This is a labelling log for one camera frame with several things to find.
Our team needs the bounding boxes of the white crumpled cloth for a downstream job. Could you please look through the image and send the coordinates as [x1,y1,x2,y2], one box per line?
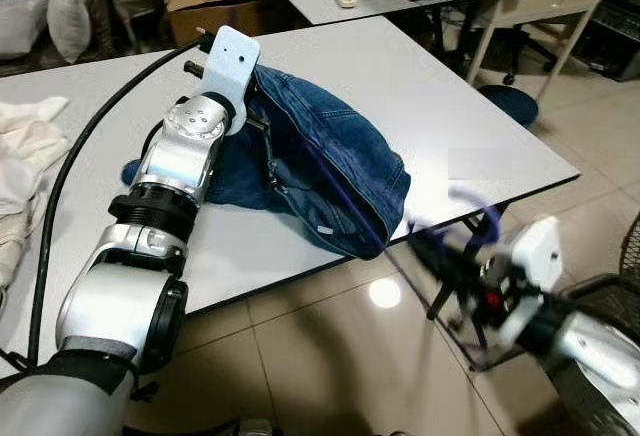
[0,96,73,292]

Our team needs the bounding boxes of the black amplifier box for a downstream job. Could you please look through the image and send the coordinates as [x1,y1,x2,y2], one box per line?
[572,0,640,82]

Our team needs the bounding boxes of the large white table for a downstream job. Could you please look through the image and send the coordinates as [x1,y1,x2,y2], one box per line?
[0,14,581,372]

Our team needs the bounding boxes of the black office chair base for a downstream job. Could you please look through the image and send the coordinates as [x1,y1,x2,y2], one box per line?
[495,26,561,87]

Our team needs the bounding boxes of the blue round stool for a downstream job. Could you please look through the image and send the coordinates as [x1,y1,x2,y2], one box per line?
[477,84,539,127]

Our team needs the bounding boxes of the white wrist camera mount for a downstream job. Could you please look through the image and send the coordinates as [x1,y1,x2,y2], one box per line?
[495,216,564,349]
[198,24,263,139]

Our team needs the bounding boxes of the blue denim jeans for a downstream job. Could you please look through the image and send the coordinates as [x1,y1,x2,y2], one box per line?
[205,64,413,261]

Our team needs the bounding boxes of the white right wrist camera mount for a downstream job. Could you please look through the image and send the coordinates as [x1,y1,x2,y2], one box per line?
[495,216,564,349]

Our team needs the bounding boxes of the purple plastic hanger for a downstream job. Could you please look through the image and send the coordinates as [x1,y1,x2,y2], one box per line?
[296,131,523,372]

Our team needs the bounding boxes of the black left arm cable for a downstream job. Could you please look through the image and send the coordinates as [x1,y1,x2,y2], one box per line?
[25,28,216,372]

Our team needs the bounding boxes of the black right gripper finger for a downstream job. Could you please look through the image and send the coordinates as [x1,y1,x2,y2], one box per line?
[425,256,469,287]
[408,224,471,269]

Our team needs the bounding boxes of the black wire fan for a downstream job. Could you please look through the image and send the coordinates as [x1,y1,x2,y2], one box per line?
[548,211,640,436]

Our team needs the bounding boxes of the white stuffed bag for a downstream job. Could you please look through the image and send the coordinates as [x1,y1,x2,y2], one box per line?
[0,0,49,59]

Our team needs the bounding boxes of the white pillow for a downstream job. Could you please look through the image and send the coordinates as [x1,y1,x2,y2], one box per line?
[47,0,93,65]

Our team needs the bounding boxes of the brown cardboard box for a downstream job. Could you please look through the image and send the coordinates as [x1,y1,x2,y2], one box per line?
[160,0,269,49]

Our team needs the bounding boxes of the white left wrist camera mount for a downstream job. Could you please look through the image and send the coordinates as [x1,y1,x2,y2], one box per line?
[198,24,263,139]

